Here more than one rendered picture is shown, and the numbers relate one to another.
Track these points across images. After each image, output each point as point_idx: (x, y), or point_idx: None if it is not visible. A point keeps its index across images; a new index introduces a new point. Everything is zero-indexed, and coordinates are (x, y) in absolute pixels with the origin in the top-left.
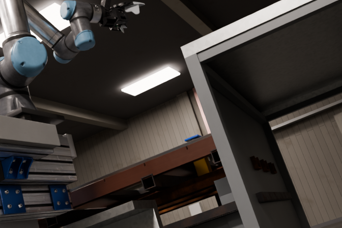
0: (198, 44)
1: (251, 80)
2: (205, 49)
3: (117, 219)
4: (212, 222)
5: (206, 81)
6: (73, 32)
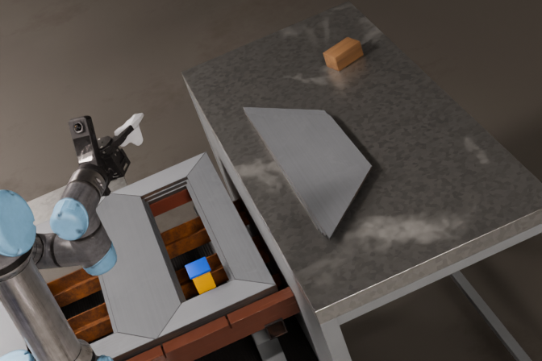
0: (339, 306)
1: (271, 157)
2: (348, 311)
3: None
4: None
5: (347, 347)
6: (85, 257)
